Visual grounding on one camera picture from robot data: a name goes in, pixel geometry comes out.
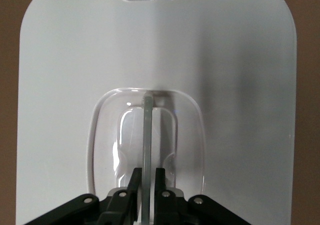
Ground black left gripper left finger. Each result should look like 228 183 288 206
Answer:
24 167 143 225

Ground white box lid grey clips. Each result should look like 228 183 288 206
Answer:
15 0 299 225

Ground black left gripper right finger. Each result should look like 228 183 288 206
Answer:
149 167 248 225

